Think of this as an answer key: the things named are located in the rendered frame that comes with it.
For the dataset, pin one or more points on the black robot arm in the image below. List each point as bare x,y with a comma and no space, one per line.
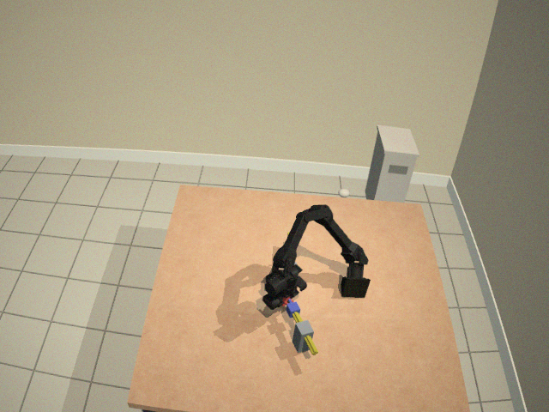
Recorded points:
285,257

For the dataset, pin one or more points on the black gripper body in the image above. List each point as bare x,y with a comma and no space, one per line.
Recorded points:
273,302

